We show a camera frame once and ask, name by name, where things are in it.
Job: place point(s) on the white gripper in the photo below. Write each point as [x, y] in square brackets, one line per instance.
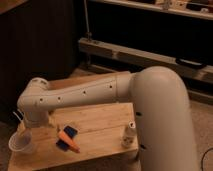
[27, 128]

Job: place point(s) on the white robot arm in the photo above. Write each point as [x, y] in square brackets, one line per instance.
[161, 106]

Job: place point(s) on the orange carrot toy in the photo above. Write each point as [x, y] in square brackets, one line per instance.
[65, 138]

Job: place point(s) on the blue sponge block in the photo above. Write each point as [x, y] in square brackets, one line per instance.
[71, 132]

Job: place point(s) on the wooden table board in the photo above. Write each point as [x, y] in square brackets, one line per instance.
[99, 135]

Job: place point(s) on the small white bottle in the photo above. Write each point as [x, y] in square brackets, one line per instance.
[129, 135]

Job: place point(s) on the metal pole stand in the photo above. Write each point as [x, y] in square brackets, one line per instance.
[88, 32]

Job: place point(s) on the black handle on shelf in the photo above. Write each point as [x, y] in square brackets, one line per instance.
[190, 64]

